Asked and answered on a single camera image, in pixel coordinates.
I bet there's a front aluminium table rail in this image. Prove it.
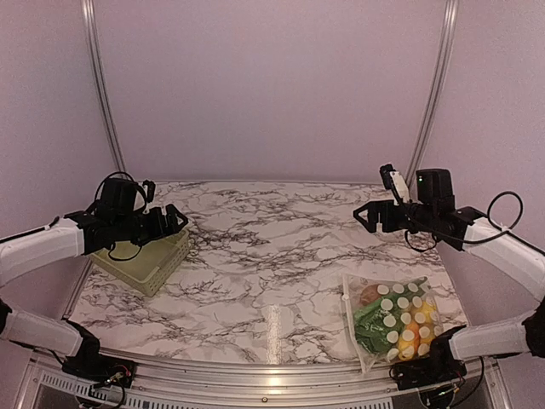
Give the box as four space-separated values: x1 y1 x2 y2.
14 350 513 408

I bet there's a clear polka dot zip bag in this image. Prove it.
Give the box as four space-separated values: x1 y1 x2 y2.
341 274 444 374

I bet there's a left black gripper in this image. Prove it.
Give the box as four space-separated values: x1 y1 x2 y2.
113 204 188 247

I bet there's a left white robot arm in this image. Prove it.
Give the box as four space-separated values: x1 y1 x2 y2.
1 172 189 379

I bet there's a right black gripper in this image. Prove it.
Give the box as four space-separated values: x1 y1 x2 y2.
353 199 437 234

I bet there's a fake brown potato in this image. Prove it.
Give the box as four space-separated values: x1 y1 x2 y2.
359 285 381 307

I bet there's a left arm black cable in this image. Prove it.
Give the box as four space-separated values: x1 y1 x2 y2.
94 171 148 262

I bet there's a pale green plastic basket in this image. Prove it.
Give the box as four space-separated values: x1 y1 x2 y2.
90 229 190 297

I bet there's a fake orange pepper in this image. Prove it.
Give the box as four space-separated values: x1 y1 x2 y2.
401 321 422 342

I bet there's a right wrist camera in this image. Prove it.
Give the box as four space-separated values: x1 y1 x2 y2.
380 164 410 204

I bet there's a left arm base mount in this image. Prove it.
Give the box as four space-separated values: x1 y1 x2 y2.
62 354 136 389

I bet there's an aluminium frame post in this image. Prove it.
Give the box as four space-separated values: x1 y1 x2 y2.
407 0 459 187
81 0 127 171

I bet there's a right aluminium frame post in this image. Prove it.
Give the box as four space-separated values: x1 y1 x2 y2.
407 0 459 187

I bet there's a fake green bok choy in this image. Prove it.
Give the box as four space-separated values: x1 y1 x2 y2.
353 298 403 354

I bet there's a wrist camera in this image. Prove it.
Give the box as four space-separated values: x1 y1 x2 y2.
142 180 156 204
380 164 410 204

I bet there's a fake yellow corn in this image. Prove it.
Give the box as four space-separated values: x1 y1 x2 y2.
386 296 443 362

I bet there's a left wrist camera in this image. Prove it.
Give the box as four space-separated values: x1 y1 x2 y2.
142 180 156 204

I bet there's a left aluminium frame post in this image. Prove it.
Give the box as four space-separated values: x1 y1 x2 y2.
81 0 127 171

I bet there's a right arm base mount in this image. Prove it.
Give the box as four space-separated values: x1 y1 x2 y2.
389 358 467 390

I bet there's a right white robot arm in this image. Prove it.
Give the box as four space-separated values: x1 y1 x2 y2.
353 164 544 382

